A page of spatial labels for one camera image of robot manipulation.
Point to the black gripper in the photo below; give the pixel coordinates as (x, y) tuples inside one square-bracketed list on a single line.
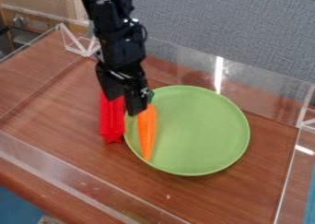
[(122, 36)]

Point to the orange toy carrot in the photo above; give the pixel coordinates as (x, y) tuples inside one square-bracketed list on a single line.
[(147, 121)]

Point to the green round plate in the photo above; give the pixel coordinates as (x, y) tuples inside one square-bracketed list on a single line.
[(202, 132)]

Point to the cardboard box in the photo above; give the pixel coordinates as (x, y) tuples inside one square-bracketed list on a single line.
[(62, 8)]

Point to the wooden shelf with knob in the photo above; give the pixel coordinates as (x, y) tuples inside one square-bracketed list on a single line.
[(38, 22)]

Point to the clear acrylic triangle bracket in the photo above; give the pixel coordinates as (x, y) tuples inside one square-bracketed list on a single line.
[(79, 40)]

